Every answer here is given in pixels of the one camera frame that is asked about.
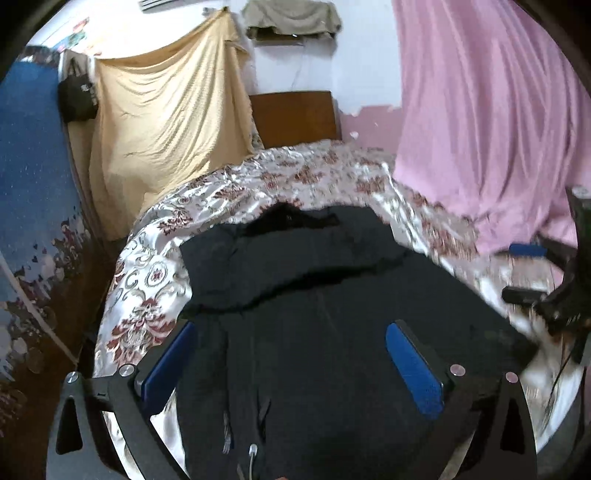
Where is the black jacket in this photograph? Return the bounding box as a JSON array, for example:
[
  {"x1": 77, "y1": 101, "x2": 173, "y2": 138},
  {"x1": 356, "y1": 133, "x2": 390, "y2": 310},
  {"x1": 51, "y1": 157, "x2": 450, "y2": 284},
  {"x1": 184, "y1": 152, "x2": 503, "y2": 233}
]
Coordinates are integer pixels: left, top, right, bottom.
[{"x1": 177, "y1": 202, "x2": 540, "y2": 480}]

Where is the yellow hanging sheet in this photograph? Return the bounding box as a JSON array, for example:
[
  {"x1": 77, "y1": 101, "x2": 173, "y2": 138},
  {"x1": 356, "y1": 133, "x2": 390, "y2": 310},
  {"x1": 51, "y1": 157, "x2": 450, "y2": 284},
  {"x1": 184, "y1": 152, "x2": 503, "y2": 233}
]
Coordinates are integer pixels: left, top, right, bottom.
[{"x1": 88, "y1": 8, "x2": 257, "y2": 241}]

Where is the floral satin bedspread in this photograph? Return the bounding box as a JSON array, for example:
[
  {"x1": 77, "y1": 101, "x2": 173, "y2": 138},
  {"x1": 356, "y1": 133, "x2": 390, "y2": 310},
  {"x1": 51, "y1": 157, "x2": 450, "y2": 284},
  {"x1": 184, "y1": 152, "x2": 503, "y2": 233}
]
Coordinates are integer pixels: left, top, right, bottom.
[{"x1": 95, "y1": 138, "x2": 585, "y2": 480}]

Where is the olive cloth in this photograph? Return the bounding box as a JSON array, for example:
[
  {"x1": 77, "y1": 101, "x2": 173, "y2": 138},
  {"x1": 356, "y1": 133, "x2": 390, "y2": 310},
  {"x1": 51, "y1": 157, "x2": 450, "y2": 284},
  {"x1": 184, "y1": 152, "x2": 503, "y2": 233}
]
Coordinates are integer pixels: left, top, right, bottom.
[{"x1": 242, "y1": 0, "x2": 343, "y2": 40}]

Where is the thin wall cable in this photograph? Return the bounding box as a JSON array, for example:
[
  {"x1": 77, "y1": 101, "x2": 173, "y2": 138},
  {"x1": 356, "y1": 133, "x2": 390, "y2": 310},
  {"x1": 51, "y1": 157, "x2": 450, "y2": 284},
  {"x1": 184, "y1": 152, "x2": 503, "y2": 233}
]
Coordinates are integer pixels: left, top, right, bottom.
[{"x1": 290, "y1": 42, "x2": 306, "y2": 90}]

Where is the colourful wall poster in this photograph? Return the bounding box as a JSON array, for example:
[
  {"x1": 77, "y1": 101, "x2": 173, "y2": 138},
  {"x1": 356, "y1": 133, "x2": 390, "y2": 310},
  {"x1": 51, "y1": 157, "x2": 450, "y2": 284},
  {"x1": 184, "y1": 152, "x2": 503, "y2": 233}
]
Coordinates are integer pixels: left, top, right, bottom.
[{"x1": 58, "y1": 17, "x2": 93, "y2": 52}]

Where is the pink curtain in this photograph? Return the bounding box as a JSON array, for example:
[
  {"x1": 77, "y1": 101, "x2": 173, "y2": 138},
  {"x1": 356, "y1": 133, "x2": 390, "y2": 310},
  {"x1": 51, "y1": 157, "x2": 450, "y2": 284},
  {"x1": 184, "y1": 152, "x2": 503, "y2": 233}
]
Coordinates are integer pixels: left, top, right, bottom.
[{"x1": 390, "y1": 0, "x2": 591, "y2": 254}]

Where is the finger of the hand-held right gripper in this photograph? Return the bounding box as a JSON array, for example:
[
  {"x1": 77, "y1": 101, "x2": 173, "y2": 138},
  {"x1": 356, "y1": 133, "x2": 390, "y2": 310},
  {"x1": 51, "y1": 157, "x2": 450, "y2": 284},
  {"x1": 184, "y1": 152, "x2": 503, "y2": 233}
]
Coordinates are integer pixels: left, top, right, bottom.
[
  {"x1": 501, "y1": 285, "x2": 561, "y2": 319},
  {"x1": 507, "y1": 234, "x2": 580, "y2": 268}
]

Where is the black tote bag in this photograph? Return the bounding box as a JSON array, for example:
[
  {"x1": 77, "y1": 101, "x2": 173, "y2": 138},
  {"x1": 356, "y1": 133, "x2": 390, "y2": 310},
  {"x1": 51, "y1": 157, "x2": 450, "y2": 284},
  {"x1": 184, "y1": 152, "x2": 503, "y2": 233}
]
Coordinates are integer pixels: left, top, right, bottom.
[{"x1": 58, "y1": 58, "x2": 101, "y2": 124}]

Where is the wooden headboard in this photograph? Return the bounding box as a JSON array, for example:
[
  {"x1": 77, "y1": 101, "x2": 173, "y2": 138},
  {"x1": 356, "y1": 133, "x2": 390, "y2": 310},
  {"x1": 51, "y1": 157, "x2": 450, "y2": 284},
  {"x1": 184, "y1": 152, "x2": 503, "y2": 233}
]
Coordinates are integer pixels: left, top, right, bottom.
[{"x1": 249, "y1": 90, "x2": 343, "y2": 149}]

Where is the blue printed fabric wardrobe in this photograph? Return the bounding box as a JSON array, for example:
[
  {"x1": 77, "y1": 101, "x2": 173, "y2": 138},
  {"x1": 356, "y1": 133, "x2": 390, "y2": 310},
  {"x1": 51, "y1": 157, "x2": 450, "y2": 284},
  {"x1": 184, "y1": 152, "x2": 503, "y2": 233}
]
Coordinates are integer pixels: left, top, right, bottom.
[{"x1": 0, "y1": 46, "x2": 100, "y2": 444}]

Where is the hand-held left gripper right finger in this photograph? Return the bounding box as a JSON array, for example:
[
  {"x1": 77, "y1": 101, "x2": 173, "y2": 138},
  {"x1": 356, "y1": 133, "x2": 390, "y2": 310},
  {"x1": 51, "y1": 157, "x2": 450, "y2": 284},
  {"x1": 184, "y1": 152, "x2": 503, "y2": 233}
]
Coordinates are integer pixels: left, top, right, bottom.
[{"x1": 385, "y1": 320, "x2": 539, "y2": 480}]

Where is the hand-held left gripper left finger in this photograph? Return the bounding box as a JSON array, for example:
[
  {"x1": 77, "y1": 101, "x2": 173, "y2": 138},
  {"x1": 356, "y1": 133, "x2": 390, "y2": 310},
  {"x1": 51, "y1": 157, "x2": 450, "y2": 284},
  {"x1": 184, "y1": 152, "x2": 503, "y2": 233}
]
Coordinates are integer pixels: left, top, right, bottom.
[{"x1": 46, "y1": 319, "x2": 199, "y2": 480}]

